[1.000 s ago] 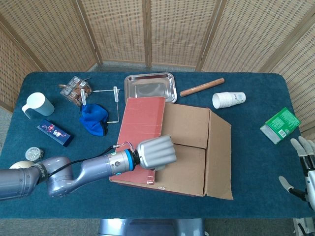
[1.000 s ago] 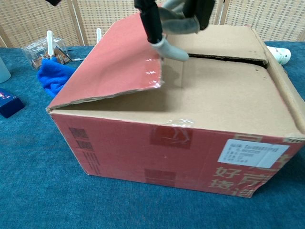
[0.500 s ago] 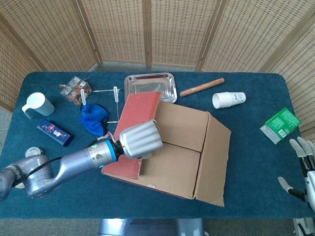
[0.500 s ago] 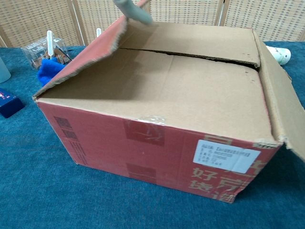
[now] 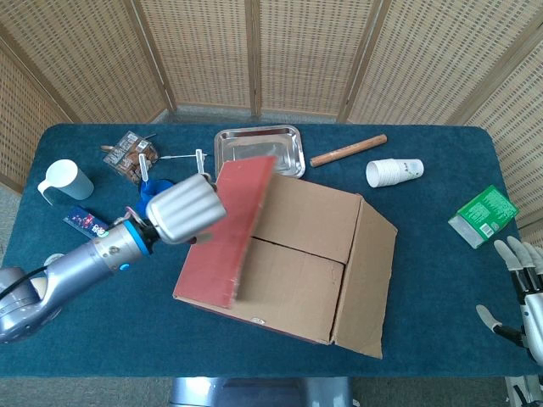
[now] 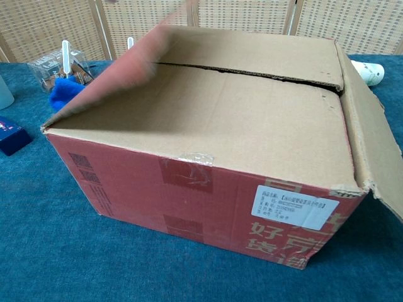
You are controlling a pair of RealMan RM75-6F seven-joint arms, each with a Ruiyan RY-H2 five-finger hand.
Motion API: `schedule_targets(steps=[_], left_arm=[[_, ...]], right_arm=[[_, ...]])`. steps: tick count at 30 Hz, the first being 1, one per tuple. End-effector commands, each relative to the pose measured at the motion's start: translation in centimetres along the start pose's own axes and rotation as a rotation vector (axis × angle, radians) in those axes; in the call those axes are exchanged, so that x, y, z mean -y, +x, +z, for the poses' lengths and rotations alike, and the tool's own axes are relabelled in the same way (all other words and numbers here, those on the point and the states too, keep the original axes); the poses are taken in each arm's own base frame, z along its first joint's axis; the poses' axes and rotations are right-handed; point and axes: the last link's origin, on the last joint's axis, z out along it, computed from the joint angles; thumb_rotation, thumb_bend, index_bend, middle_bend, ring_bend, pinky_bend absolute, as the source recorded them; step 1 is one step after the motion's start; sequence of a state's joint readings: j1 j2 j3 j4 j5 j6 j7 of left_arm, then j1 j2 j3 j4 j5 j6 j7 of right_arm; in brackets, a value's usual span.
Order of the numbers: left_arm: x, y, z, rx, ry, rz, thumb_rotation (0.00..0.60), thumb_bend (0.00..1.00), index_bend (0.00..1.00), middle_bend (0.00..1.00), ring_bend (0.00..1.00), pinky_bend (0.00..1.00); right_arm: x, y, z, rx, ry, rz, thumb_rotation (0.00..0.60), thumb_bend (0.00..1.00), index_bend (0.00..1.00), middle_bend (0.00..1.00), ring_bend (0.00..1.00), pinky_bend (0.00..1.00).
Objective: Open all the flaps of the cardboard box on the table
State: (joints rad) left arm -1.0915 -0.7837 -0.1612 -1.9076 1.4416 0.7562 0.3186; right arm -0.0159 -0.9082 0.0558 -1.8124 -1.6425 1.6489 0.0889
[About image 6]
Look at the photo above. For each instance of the stack of white paper cups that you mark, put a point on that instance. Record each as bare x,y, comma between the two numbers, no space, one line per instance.
371,74

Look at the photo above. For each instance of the white plastic dropper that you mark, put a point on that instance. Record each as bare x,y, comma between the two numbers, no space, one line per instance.
65,56

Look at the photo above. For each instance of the dark blue printed box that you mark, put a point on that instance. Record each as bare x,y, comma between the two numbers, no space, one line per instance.
12,141

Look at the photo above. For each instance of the blue microfibre cloth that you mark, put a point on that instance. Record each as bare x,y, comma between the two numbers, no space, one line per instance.
63,91

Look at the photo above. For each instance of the clear bag of brown snacks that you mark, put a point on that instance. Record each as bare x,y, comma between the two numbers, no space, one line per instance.
47,69

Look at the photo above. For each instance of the red cardboard shipping box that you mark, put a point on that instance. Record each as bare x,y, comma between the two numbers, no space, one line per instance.
220,126

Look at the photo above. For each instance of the blue carpet table cover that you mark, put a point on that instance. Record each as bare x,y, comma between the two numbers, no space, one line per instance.
63,251

